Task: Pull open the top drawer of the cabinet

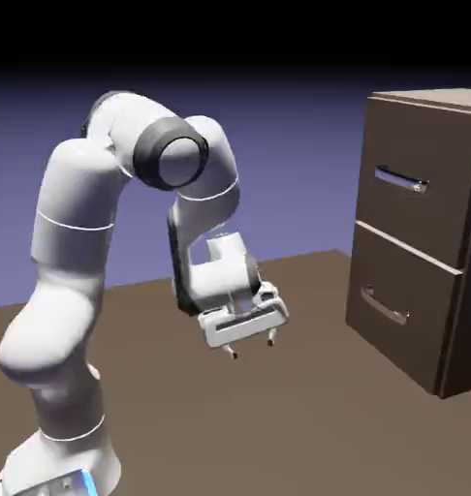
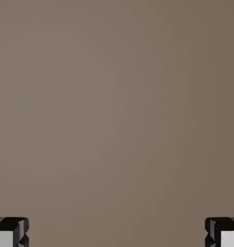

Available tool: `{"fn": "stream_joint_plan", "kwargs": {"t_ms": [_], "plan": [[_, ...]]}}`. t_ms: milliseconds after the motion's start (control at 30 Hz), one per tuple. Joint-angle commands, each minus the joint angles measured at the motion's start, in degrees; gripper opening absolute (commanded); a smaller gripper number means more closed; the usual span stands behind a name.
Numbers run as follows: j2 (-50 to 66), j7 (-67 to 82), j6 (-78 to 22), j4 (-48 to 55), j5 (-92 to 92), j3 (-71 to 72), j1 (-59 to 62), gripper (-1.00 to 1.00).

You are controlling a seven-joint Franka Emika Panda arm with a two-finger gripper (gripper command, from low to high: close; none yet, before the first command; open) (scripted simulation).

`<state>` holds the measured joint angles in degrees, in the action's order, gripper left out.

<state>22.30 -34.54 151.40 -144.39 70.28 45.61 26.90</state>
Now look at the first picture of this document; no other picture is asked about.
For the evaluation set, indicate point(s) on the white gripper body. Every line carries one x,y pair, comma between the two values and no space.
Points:
243,324

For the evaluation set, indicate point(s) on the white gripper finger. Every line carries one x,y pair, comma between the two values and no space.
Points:
272,336
232,352

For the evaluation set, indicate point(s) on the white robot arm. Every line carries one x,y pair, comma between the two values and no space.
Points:
70,248

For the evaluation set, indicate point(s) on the brown drawer front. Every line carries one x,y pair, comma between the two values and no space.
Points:
398,333
414,217

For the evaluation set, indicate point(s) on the dark brown wooden cabinet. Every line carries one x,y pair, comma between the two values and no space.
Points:
421,240

